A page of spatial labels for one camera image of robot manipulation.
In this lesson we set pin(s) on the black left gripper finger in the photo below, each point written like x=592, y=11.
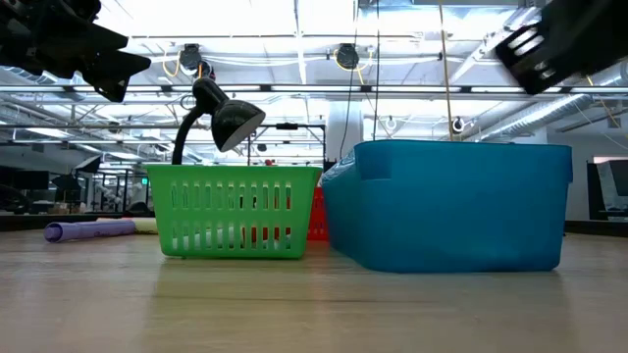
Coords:
x=117, y=67
x=92, y=41

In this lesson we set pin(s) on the black background station frame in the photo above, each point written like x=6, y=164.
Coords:
x=287, y=126

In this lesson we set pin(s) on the black desk lamp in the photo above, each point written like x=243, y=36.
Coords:
x=235, y=122

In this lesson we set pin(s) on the silver ventilation duct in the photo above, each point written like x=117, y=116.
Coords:
x=539, y=115

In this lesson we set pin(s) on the red slotted plastic basket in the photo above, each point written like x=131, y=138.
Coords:
x=318, y=220

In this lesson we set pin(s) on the green slotted plastic basket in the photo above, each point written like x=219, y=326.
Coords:
x=235, y=179

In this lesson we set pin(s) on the teal plastic bin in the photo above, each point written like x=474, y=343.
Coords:
x=451, y=211

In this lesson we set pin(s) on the purple highlighter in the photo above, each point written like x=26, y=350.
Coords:
x=90, y=230

